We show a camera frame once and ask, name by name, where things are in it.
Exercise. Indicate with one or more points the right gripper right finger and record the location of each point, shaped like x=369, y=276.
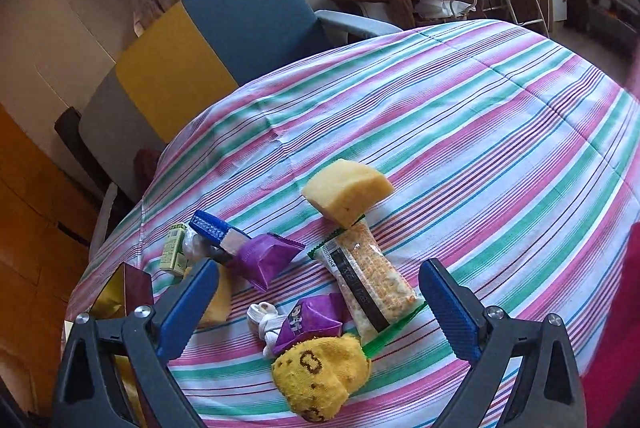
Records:
x=547, y=391

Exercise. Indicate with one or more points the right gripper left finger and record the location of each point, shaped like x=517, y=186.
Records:
x=89, y=390

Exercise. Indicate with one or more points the small yellow sponge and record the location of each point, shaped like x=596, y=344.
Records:
x=219, y=307

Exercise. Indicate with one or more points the white sock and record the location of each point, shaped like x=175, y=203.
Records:
x=265, y=321

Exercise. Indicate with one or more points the small green white box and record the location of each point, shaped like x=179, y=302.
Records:
x=172, y=259

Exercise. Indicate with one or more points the cracker snack packet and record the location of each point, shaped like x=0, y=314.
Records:
x=379, y=298

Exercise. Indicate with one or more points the blue toothpaste box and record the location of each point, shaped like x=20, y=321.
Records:
x=218, y=232

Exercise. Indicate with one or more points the purple snack pouch upper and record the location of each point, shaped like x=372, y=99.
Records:
x=261, y=259

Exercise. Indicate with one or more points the purple snack pouch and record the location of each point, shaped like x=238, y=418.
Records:
x=312, y=317
x=261, y=259

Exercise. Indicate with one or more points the purple snack pouch lower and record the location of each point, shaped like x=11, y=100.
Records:
x=312, y=317

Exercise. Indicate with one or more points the striped bedspread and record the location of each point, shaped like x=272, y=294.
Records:
x=514, y=162

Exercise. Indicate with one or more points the large yellow sponge wedge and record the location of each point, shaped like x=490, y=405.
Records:
x=344, y=190

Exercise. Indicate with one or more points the white bag under table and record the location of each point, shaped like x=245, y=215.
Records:
x=445, y=9

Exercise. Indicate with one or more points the blue yellow grey armchair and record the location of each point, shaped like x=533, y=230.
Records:
x=195, y=54

